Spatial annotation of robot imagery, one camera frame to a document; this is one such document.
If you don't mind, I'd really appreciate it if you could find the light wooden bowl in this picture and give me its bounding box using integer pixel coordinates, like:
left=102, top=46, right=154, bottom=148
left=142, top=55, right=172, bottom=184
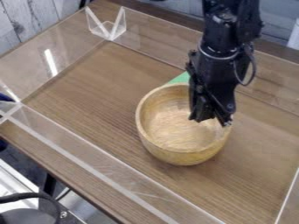
left=135, top=83, right=232, bottom=166

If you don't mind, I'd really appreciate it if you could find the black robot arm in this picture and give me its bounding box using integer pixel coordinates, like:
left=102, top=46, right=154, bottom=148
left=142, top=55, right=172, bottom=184
left=186, top=0, right=263, bottom=127

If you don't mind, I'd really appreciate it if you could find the black cable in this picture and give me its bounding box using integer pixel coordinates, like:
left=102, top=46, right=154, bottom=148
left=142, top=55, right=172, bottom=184
left=0, top=192, right=63, bottom=224

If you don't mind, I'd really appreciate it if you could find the clear acrylic tray enclosure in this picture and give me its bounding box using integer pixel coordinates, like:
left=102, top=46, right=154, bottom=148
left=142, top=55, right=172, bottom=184
left=0, top=2, right=299, bottom=224

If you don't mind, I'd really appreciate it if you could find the black table leg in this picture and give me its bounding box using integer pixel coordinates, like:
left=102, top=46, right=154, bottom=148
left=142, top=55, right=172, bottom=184
left=43, top=174, right=58, bottom=196

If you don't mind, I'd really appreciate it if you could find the black metal bracket with screw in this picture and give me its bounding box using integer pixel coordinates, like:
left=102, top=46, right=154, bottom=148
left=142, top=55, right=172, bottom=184
left=38, top=192, right=86, bottom=224

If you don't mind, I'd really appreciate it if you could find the green rectangular block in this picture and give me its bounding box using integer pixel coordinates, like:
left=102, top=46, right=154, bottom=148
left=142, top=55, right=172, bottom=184
left=168, top=72, right=190, bottom=84

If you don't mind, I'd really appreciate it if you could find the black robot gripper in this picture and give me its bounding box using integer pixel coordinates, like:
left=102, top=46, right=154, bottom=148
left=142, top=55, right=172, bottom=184
left=186, top=49, right=254, bottom=127

